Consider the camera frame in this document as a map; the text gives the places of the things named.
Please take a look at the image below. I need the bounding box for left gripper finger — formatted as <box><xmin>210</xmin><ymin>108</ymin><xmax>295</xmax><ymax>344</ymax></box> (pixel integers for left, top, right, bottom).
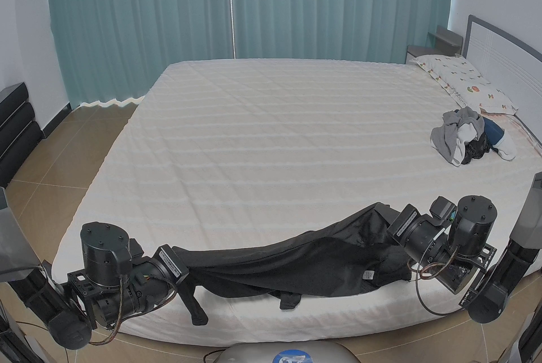
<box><xmin>180</xmin><ymin>282</ymin><xmax>209</xmax><ymax>326</ymax></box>

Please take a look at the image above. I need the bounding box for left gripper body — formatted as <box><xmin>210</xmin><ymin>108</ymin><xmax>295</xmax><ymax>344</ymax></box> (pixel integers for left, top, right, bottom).
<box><xmin>126</xmin><ymin>244</ymin><xmax>190</xmax><ymax>314</ymax></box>

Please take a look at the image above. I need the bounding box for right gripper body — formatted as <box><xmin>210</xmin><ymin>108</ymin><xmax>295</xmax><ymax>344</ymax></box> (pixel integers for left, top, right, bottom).
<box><xmin>387</xmin><ymin>204</ymin><xmax>450</xmax><ymax>265</ymax></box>

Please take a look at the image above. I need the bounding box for black T-shirt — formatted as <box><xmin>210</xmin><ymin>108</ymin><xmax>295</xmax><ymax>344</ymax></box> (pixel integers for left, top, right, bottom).
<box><xmin>171</xmin><ymin>202</ymin><xmax>413</xmax><ymax>311</ymax></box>

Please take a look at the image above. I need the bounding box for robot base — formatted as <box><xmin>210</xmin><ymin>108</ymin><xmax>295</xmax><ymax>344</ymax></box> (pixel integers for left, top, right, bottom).
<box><xmin>211</xmin><ymin>342</ymin><xmax>361</xmax><ymax>363</ymax></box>

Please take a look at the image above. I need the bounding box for pile of clothes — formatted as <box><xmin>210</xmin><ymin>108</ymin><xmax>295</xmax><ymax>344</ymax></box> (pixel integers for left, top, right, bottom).
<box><xmin>430</xmin><ymin>106</ymin><xmax>518</xmax><ymax>167</ymax></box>

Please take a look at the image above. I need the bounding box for white printed pillow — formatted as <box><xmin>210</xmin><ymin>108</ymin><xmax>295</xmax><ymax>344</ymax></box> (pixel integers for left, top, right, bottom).
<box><xmin>409</xmin><ymin>54</ymin><xmax>519</xmax><ymax>116</ymax></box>

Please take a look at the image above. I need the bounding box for bed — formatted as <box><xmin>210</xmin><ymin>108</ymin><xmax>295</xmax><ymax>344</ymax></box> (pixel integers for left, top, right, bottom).
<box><xmin>52</xmin><ymin>15</ymin><xmax>542</xmax><ymax>341</ymax></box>

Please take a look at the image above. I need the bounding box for grey bedside table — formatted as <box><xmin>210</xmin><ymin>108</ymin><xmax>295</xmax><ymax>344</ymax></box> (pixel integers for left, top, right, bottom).
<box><xmin>406</xmin><ymin>25</ymin><xmax>465</xmax><ymax>65</ymax></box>

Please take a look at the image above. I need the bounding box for black chest of drawers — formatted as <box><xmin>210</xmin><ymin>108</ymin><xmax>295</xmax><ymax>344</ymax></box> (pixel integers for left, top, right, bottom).
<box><xmin>0</xmin><ymin>82</ymin><xmax>44</xmax><ymax>189</ymax></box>

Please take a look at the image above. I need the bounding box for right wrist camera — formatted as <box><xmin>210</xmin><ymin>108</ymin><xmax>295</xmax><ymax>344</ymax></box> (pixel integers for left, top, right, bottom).
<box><xmin>429</xmin><ymin>195</ymin><xmax>459</xmax><ymax>233</ymax></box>

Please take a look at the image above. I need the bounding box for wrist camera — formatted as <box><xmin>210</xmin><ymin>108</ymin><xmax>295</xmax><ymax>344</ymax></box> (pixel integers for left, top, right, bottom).
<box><xmin>127</xmin><ymin>238</ymin><xmax>145</xmax><ymax>269</ymax></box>
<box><xmin>429</xmin><ymin>195</ymin><xmax>459</xmax><ymax>233</ymax></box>

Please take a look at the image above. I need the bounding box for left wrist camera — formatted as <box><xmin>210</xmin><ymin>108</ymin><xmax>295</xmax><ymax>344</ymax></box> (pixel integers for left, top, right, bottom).
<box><xmin>127</xmin><ymin>238</ymin><xmax>145</xmax><ymax>269</ymax></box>

